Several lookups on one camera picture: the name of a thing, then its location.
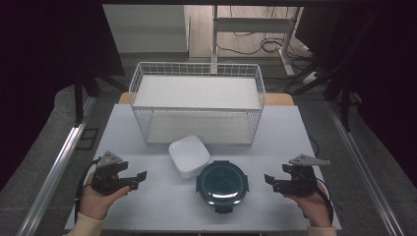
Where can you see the dark curtain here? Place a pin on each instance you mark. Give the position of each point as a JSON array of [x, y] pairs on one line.
[[387, 65], [39, 49]]

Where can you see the black stand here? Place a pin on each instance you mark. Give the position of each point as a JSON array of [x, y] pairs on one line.
[[78, 98]]

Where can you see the black floor bracket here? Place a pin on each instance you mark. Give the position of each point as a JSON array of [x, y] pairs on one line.
[[80, 139]]

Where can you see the white square bowl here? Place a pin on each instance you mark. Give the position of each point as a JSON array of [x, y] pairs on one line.
[[189, 156]]

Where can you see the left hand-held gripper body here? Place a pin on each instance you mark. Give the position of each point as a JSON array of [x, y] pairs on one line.
[[105, 178]]

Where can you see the black tripod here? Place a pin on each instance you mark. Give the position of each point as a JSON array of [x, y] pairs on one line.
[[344, 98]]

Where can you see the white metal desk frame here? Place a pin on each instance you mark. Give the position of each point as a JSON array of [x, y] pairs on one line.
[[252, 24]]

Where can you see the aluminium rail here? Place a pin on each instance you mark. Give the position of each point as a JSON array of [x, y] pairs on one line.
[[360, 160], [57, 167]]

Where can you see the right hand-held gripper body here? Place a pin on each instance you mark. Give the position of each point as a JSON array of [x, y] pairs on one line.
[[300, 180]]

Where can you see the person's left hand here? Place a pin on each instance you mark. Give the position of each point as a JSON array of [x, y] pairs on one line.
[[95, 203]]

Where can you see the person's right hand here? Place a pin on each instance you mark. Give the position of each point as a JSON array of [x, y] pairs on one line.
[[311, 208]]

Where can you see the wooden table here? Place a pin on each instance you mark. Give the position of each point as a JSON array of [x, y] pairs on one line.
[[278, 99]]

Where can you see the white cabinet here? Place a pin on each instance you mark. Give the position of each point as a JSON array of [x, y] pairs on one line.
[[147, 29]]

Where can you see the white power strip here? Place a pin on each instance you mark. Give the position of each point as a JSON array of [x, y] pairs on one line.
[[309, 77]]

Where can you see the dark green round lidded container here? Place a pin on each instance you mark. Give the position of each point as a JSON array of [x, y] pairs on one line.
[[222, 185]]

